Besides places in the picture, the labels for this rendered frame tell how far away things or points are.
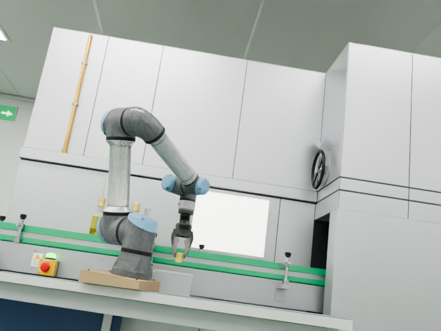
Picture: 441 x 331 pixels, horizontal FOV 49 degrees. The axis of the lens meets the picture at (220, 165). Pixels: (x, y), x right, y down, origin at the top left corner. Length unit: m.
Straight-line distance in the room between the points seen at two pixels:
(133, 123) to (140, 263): 0.52
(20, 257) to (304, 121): 1.66
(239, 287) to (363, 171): 0.83
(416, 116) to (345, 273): 0.89
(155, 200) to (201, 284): 0.52
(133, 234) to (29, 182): 1.05
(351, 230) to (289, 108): 0.86
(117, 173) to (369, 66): 1.44
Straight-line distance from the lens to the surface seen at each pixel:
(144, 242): 1.81
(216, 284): 2.37
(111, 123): 1.91
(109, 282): 1.74
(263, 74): 2.90
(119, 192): 1.91
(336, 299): 2.32
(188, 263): 2.38
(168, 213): 2.57
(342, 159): 2.43
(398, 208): 2.48
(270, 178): 2.70
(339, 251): 2.34
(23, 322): 2.37
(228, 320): 1.70
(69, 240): 2.34
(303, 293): 2.45
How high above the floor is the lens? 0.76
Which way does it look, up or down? 15 degrees up
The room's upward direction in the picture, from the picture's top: 8 degrees clockwise
